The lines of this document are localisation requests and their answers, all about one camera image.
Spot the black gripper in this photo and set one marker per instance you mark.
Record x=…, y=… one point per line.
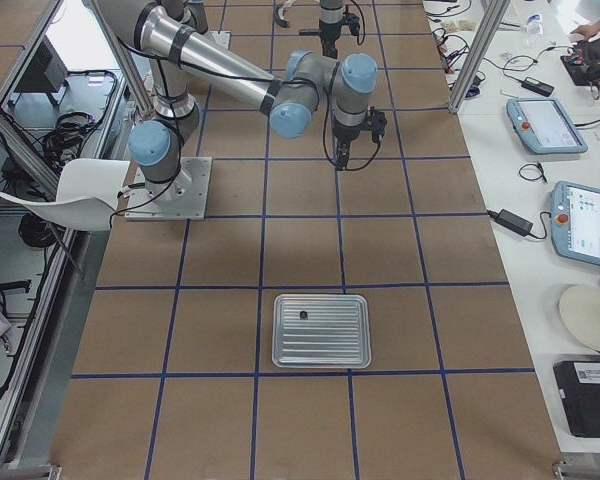
x=329, y=39
x=342, y=142

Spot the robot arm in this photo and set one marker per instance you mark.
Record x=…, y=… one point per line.
x=171, y=35
x=334, y=15

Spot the ribbed metal tray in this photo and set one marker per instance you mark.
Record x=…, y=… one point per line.
x=336, y=333

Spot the far black power adapter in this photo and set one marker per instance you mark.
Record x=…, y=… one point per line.
x=537, y=87

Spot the black power adapter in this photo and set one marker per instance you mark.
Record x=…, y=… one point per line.
x=511, y=222
x=537, y=87

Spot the far blue teach pendant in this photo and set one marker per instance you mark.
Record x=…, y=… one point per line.
x=544, y=127

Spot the blue teach pendant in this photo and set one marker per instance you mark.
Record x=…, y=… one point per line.
x=575, y=221
x=544, y=127

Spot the near black power adapter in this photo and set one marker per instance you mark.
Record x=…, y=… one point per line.
x=511, y=222

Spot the clear plastic bottle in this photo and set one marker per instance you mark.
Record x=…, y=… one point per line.
x=533, y=30

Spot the near blue teach pendant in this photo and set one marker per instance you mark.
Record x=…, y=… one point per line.
x=575, y=221

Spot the white plastic chair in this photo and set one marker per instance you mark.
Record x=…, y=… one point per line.
x=86, y=195

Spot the beige round plate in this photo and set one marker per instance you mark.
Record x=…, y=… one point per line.
x=579, y=308

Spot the black laptop with label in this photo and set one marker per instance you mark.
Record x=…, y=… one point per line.
x=578, y=385

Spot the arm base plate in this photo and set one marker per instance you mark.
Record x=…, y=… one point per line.
x=186, y=198
x=221, y=38

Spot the aluminium frame post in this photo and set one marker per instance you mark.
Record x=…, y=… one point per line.
x=483, y=36

